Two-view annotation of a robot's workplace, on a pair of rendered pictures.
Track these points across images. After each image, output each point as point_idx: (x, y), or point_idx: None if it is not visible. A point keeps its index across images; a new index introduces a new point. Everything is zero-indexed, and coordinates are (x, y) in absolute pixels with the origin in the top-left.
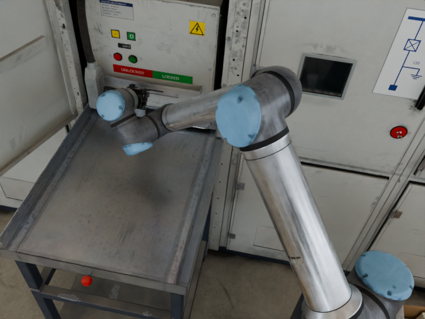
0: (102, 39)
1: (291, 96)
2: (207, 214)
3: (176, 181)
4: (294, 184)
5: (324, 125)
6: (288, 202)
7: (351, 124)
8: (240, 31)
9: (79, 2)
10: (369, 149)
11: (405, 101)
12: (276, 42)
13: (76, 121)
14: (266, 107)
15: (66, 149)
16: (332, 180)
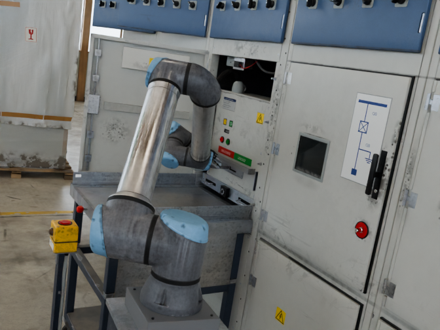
0: (219, 126)
1: (186, 70)
2: (209, 285)
3: None
4: (151, 105)
5: (310, 211)
6: (142, 114)
7: (327, 213)
8: (273, 116)
9: None
10: (340, 249)
11: (364, 190)
12: (286, 122)
13: (178, 173)
14: (164, 64)
15: (157, 181)
16: (314, 291)
